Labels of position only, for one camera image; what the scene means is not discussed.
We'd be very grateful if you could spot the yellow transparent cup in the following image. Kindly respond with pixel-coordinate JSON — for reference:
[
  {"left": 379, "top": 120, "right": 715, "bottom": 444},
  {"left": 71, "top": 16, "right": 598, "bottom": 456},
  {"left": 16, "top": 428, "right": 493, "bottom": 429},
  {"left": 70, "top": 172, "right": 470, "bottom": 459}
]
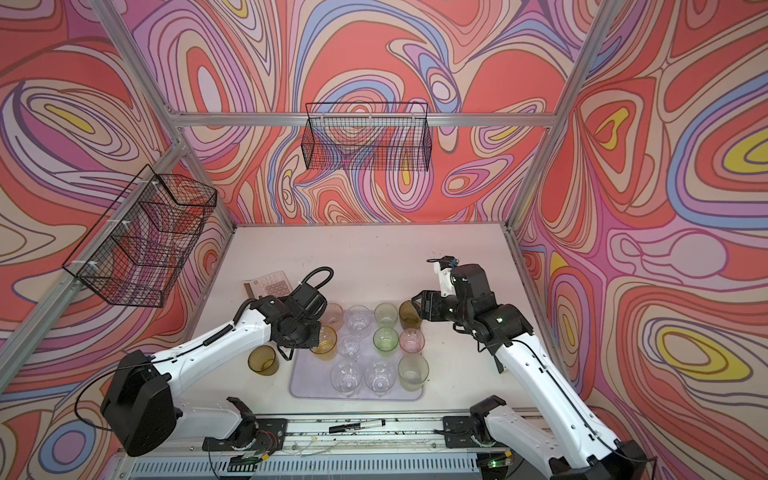
[{"left": 310, "top": 325, "right": 337, "bottom": 361}]

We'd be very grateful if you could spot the peach transparent cup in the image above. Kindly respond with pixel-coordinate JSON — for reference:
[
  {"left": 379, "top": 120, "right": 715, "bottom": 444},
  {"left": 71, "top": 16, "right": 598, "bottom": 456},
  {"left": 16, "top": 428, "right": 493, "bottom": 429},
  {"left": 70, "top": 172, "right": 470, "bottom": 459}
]
[{"left": 320, "top": 303, "right": 344, "bottom": 332}]

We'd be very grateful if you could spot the small clear cup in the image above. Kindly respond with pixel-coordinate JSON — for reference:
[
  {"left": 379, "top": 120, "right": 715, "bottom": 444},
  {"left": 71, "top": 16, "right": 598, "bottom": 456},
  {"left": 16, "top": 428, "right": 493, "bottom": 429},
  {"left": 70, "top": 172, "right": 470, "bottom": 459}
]
[{"left": 336, "top": 335, "right": 361, "bottom": 359}]

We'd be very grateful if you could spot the dark olive textured cup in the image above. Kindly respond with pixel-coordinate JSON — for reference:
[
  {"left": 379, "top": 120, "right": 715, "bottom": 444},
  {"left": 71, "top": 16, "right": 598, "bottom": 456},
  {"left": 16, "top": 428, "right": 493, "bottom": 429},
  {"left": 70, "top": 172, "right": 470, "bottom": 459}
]
[{"left": 398, "top": 300, "right": 422, "bottom": 330}]

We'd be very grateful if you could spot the pink transparent cup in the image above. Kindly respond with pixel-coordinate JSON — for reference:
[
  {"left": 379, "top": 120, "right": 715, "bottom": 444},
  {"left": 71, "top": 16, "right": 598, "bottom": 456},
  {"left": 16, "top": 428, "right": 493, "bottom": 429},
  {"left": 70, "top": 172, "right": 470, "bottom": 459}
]
[{"left": 399, "top": 328, "right": 426, "bottom": 354}]

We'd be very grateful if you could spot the pale green frosted large cup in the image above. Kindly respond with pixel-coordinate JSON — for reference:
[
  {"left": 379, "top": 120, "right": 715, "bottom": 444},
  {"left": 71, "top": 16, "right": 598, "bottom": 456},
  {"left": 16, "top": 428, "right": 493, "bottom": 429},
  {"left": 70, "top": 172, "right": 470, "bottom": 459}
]
[{"left": 398, "top": 354, "right": 430, "bottom": 391}]

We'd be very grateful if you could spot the bright green cup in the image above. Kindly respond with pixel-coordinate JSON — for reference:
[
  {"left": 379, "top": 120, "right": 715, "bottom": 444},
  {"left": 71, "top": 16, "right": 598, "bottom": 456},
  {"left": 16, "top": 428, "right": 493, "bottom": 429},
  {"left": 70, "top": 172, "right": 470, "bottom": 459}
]
[{"left": 372, "top": 326, "right": 399, "bottom": 357}]

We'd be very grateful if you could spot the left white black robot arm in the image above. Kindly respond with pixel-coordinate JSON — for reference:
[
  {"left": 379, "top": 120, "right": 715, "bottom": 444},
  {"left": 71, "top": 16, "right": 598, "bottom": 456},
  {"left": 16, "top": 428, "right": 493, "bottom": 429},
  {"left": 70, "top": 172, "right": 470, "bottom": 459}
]
[{"left": 100, "top": 283, "right": 328, "bottom": 457}]

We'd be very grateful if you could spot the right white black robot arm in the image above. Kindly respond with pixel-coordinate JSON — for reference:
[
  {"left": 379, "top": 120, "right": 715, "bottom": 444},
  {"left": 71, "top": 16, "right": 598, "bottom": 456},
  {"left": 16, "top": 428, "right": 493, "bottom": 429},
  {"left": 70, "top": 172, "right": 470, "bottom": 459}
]
[{"left": 410, "top": 256, "right": 650, "bottom": 479}]

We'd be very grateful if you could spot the lavender plastic tray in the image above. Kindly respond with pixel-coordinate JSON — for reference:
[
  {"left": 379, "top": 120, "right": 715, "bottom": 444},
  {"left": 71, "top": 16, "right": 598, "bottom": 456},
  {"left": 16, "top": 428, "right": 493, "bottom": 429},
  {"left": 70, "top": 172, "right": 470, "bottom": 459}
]
[{"left": 289, "top": 319, "right": 424, "bottom": 402}]

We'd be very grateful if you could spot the dark amber cup left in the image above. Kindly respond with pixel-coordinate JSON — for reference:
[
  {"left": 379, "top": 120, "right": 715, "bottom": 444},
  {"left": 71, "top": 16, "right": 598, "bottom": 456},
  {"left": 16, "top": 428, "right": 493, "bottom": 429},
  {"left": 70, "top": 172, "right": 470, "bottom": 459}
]
[{"left": 247, "top": 345, "right": 279, "bottom": 376}]

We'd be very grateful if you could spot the black white marker pen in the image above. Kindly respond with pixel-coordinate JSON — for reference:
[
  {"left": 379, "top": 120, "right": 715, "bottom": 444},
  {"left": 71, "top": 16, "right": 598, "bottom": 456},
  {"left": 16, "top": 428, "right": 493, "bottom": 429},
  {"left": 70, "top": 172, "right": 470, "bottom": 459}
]
[{"left": 328, "top": 419, "right": 386, "bottom": 435}]

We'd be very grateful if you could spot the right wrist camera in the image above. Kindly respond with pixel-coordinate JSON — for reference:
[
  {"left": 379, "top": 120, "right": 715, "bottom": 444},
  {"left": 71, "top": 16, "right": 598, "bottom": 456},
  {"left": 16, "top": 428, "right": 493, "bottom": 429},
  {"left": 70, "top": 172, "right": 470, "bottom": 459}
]
[{"left": 427, "top": 255, "right": 459, "bottom": 297}]

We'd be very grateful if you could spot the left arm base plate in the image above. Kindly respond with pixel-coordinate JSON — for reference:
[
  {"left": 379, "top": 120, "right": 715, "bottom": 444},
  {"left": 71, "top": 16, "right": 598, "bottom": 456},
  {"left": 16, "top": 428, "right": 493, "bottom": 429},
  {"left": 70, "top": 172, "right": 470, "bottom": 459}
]
[{"left": 202, "top": 418, "right": 288, "bottom": 454}]

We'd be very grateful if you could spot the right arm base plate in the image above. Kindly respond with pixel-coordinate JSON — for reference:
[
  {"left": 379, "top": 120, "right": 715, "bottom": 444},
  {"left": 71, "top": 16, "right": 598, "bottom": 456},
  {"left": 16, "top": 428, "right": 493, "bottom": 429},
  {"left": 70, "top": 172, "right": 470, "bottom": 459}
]
[{"left": 433, "top": 415, "right": 523, "bottom": 450}]

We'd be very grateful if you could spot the black wire basket left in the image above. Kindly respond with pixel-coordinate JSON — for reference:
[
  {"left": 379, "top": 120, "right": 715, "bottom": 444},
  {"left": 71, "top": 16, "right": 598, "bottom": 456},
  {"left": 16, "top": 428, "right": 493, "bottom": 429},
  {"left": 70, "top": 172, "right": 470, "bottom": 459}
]
[{"left": 62, "top": 166, "right": 218, "bottom": 308}]

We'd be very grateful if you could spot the black wire basket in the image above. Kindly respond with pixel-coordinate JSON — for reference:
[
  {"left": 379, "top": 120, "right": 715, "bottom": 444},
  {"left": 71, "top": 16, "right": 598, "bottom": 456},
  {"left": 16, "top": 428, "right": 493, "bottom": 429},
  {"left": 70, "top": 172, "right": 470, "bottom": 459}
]
[
  {"left": 301, "top": 101, "right": 432, "bottom": 172},
  {"left": 62, "top": 166, "right": 218, "bottom": 308}
]

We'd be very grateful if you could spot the black wire basket back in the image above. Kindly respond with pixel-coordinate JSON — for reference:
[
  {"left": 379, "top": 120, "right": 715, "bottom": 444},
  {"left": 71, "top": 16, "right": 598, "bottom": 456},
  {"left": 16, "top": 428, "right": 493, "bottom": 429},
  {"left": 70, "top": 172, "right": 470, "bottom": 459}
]
[{"left": 301, "top": 101, "right": 432, "bottom": 172}]

